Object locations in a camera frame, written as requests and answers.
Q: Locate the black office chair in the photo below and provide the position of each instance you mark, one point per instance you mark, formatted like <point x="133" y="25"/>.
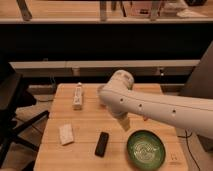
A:
<point x="13" y="94"/>

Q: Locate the green glass bowl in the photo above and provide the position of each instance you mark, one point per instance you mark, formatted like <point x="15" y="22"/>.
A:
<point x="145" y="150"/>

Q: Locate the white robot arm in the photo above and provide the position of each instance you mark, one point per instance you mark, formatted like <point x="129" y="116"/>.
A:
<point x="193" y="114"/>

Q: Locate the black remote control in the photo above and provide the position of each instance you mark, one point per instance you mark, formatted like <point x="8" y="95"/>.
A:
<point x="102" y="144"/>

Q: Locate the pale translucent gripper finger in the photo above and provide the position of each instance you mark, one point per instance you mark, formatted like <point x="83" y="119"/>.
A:
<point x="125" y="122"/>

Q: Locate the white paper cup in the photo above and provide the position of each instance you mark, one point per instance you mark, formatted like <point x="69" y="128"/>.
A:
<point x="98" y="93"/>

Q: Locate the white tube bottle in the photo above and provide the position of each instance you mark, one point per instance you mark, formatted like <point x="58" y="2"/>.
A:
<point x="78" y="97"/>

